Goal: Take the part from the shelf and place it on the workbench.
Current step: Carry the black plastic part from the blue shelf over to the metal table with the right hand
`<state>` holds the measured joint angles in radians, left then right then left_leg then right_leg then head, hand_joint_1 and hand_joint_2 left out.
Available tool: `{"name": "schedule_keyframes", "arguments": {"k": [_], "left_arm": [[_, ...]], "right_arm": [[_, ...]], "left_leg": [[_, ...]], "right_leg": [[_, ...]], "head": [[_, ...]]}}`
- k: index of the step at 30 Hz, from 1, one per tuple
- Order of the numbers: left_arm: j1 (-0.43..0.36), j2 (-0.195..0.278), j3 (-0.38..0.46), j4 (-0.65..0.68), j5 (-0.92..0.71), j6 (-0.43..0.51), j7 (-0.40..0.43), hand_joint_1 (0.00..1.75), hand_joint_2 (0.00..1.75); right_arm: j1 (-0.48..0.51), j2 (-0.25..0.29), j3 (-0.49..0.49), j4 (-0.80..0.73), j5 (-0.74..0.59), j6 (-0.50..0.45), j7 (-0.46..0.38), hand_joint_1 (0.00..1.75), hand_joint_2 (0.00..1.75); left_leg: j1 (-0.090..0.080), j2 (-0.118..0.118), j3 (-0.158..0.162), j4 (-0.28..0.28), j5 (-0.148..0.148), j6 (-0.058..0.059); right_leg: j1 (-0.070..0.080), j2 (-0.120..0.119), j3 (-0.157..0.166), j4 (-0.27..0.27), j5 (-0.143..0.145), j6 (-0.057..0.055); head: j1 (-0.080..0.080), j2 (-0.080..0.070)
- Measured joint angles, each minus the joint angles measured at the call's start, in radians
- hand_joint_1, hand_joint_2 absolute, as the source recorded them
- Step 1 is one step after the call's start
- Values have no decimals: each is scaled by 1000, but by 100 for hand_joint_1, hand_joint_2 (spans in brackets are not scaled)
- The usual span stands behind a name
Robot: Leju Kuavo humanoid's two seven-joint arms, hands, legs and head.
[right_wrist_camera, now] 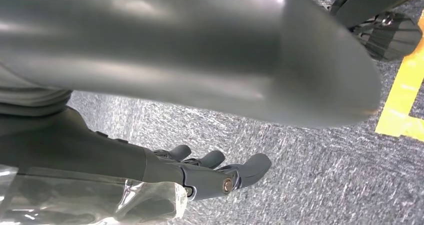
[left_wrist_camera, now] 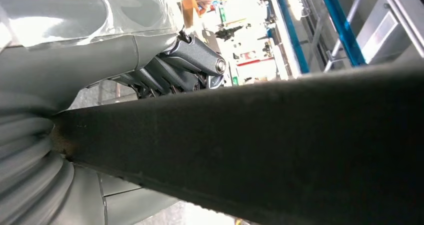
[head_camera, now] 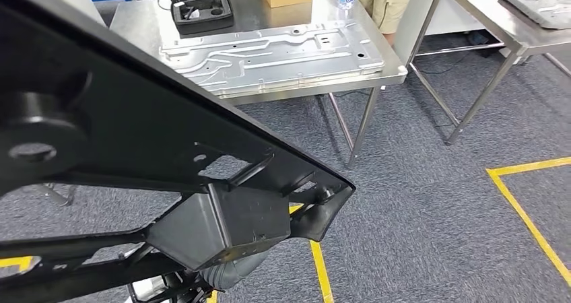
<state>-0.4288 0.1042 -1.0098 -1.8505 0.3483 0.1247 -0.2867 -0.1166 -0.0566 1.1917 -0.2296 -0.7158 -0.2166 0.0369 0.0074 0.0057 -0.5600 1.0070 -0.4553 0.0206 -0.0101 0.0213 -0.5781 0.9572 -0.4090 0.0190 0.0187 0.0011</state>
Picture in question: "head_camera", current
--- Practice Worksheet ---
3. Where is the stamped silver metal plate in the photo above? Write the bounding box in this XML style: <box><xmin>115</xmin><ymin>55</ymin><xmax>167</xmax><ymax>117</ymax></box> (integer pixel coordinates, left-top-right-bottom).
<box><xmin>160</xmin><ymin>20</ymin><xmax>385</xmax><ymax>98</ymax></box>

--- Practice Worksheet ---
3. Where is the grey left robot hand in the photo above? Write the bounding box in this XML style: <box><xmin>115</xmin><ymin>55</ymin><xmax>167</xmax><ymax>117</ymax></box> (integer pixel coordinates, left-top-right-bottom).
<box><xmin>220</xmin><ymin>249</ymin><xmax>269</xmax><ymax>290</ymax></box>

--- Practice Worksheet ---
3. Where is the black floor cable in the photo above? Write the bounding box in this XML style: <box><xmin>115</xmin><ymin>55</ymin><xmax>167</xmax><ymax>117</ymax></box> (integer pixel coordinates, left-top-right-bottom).
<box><xmin>417</xmin><ymin>62</ymin><xmax>452</xmax><ymax>75</ymax></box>

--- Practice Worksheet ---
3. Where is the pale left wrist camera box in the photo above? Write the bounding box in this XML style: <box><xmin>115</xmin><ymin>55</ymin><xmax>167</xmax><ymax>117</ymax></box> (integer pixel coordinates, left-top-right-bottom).
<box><xmin>131</xmin><ymin>276</ymin><xmax>166</xmax><ymax>302</ymax></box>

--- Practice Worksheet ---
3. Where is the white panel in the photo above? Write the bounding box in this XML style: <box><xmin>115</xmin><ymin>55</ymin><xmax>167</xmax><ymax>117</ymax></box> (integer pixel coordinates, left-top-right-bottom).
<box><xmin>392</xmin><ymin>0</ymin><xmax>488</xmax><ymax>65</ymax></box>

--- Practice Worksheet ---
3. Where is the stainless steel workbench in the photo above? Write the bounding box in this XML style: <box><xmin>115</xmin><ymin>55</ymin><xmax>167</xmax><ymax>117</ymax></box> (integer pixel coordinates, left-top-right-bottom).
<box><xmin>40</xmin><ymin>0</ymin><xmax>407</xmax><ymax>207</ymax></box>
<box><xmin>408</xmin><ymin>0</ymin><xmax>571</xmax><ymax>147</ymax></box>

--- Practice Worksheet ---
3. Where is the yellow floor tape outline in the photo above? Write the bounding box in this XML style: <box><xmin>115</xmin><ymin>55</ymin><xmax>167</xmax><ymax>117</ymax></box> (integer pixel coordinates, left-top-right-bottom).
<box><xmin>486</xmin><ymin>156</ymin><xmax>571</xmax><ymax>288</ymax></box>
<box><xmin>0</xmin><ymin>256</ymin><xmax>34</xmax><ymax>271</ymax></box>
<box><xmin>288</xmin><ymin>203</ymin><xmax>335</xmax><ymax>303</ymax></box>

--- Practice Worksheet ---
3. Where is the person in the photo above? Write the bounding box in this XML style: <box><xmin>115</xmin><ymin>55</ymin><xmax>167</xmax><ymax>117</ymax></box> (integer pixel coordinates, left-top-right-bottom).
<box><xmin>356</xmin><ymin>0</ymin><xmax>420</xmax><ymax>45</ymax></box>

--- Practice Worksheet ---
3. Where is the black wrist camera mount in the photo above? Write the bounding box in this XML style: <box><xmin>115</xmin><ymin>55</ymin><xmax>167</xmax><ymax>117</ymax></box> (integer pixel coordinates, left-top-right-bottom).
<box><xmin>127</xmin><ymin>269</ymin><xmax>215</xmax><ymax>303</ymax></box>

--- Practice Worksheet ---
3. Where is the black plastic panel part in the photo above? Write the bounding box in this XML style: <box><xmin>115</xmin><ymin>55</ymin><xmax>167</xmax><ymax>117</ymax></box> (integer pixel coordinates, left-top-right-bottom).
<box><xmin>0</xmin><ymin>0</ymin><xmax>356</xmax><ymax>303</ymax></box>

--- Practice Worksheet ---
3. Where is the grey moulded panel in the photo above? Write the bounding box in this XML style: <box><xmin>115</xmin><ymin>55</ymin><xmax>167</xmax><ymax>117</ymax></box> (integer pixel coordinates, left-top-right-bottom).
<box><xmin>502</xmin><ymin>0</ymin><xmax>571</xmax><ymax>30</ymax></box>

